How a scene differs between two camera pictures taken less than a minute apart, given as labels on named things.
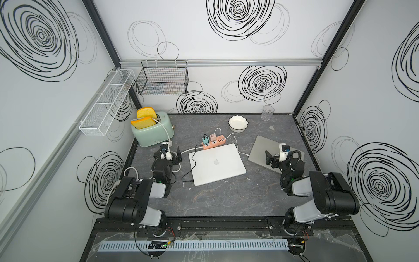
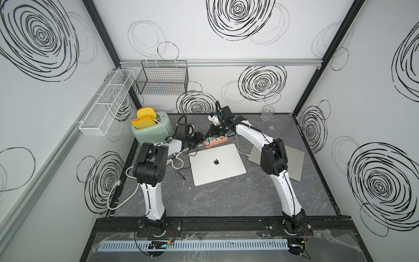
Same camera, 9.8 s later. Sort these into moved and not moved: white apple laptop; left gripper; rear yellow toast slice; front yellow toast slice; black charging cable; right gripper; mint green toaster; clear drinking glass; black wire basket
Moved: left gripper; right gripper; black charging cable
Not moved: white apple laptop; front yellow toast slice; rear yellow toast slice; mint green toaster; clear drinking glass; black wire basket
